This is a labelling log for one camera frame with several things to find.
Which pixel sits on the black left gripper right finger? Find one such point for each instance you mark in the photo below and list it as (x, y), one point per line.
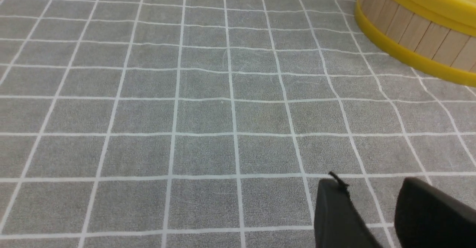
(426, 217)

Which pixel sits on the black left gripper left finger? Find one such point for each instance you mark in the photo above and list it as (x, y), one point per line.
(337, 223)

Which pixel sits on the yellow rimmed woven steamer lid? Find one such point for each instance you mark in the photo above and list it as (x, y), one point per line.
(436, 37)

